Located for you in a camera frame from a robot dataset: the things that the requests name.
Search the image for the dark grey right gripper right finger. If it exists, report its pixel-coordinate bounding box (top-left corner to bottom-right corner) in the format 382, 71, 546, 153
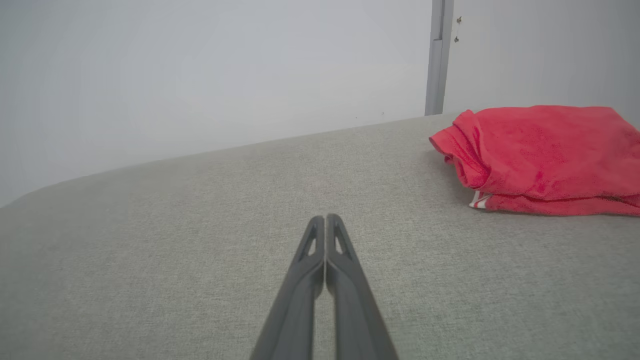
325, 213, 400, 360

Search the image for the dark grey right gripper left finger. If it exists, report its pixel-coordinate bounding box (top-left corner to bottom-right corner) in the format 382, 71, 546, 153
249, 215, 327, 360

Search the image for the red basketball jersey number 23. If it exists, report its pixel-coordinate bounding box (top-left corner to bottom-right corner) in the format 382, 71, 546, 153
429, 104, 640, 217

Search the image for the grey fabric sofa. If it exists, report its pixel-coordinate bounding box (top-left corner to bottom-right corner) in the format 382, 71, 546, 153
0, 111, 640, 360

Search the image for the grey metal pole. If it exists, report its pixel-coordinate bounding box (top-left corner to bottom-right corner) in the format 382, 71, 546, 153
424, 0, 455, 117

